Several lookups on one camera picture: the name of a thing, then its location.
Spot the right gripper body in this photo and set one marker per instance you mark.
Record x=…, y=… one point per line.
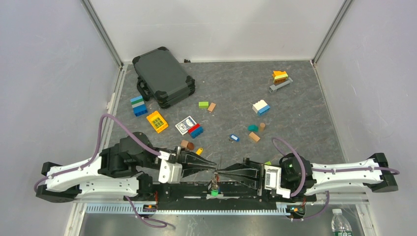
x=259, y=191

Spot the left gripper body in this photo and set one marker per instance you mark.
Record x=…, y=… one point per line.
x=178, y=154

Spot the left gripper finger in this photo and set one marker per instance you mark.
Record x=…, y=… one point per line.
x=188, y=170
x=192, y=159

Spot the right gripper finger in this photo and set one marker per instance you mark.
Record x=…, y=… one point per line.
x=248, y=181
x=246, y=167

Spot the metal keyring plate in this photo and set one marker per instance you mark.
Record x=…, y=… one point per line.
x=214, y=183

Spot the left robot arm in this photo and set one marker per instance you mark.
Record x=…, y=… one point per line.
x=131, y=168

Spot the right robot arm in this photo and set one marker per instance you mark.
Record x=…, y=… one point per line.
x=297, y=177

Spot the brown wooden cylinder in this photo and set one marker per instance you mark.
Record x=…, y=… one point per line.
x=190, y=146

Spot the light wooden block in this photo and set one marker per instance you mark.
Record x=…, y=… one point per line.
x=184, y=144

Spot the red blue lego block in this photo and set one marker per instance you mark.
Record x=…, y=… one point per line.
x=195, y=131

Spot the orange wooden block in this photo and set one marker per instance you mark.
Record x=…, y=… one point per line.
x=254, y=137

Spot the playing card box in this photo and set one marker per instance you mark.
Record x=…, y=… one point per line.
x=184, y=125

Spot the blue key tag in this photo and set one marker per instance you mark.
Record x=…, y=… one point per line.
x=234, y=138

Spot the teal wooden block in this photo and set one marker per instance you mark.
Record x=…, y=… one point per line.
x=253, y=128

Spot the yellow lego plate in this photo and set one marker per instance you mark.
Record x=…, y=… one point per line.
x=157, y=121

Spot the tan wooden cylinder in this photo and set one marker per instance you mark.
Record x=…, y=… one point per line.
x=262, y=127

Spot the green lego brick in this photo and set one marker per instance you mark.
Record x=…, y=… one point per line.
x=203, y=104

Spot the tan wooden block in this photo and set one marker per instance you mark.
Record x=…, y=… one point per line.
x=211, y=107

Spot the white blue lego block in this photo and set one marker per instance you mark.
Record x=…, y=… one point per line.
x=260, y=107

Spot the blue green white lego stack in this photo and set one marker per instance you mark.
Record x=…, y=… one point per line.
x=138, y=106

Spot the grey lego piece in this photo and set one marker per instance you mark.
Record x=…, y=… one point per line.
x=274, y=88

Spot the black hard case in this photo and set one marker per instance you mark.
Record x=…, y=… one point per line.
x=161, y=76

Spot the plastic water bottle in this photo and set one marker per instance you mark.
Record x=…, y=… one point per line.
x=340, y=225

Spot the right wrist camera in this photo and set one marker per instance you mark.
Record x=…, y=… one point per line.
x=272, y=182

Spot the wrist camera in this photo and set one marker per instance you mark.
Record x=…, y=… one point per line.
x=272, y=182
x=170, y=169

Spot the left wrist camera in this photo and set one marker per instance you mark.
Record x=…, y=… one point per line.
x=170, y=169

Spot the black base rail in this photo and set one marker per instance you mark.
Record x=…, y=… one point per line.
x=197, y=196

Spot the white cable duct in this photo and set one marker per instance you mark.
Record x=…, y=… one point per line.
x=126, y=208

